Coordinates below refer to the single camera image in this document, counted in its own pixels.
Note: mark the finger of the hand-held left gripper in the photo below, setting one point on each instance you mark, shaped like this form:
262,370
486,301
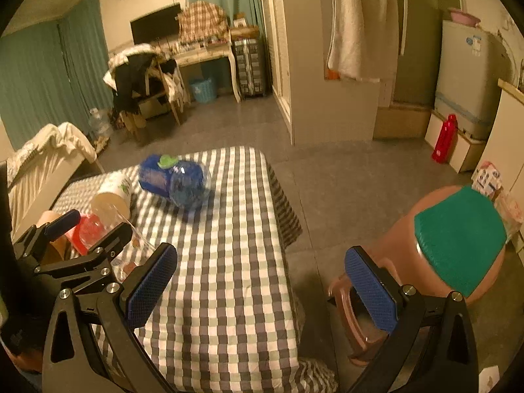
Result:
61,223
112,239

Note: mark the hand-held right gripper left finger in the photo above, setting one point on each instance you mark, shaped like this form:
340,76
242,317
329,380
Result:
150,288

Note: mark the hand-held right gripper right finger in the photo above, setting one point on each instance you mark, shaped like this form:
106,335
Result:
370,294

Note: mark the red plastic cup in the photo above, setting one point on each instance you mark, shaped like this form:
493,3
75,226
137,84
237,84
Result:
88,231

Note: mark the clear glass cup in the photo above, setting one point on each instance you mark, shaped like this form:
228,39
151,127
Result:
137,243

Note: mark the white paper cup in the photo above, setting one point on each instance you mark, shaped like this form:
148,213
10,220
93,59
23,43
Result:
114,190

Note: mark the blue transparent cup green lid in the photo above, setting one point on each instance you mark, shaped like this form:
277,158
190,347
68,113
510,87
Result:
184,184

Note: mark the brown plastic stool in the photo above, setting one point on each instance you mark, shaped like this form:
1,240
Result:
393,233

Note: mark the cream bed blanket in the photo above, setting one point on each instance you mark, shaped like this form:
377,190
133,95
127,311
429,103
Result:
45,159

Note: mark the checkered tablecloth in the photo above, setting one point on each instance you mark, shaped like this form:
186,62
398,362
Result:
229,254

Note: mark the green seat cushion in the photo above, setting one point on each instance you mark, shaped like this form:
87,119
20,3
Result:
458,241

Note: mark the clear water jug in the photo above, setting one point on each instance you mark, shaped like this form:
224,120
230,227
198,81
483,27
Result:
100,125

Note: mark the wooden chair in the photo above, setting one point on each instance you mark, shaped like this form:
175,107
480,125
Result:
172,98

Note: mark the black jacket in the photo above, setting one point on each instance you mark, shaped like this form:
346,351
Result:
131,77

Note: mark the printed carton box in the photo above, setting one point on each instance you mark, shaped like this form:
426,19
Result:
487,178

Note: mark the white washing machine stand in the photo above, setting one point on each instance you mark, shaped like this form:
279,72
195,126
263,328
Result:
462,151

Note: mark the red thermos bottle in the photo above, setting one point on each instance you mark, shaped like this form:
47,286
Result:
445,141

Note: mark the blue wastebasket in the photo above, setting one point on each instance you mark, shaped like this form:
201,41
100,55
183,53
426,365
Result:
203,90

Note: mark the white wardrobe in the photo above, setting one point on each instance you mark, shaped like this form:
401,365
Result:
311,102

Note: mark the white cabinet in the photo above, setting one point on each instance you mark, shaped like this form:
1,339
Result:
503,139

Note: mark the white desk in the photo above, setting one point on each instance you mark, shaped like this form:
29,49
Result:
208,55

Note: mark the dark suitcase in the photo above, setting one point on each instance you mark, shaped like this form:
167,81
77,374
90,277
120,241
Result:
249,69

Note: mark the black television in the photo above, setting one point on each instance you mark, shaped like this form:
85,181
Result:
155,24

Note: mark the plaid shirt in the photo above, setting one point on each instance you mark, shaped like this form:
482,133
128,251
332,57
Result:
202,22

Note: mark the white washing machine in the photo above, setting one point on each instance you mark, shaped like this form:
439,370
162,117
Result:
470,73

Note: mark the woven basket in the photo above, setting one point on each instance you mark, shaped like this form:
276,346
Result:
245,32

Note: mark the white hanging towel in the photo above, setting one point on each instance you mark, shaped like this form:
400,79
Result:
364,28

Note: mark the pink basin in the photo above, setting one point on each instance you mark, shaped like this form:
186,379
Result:
464,16

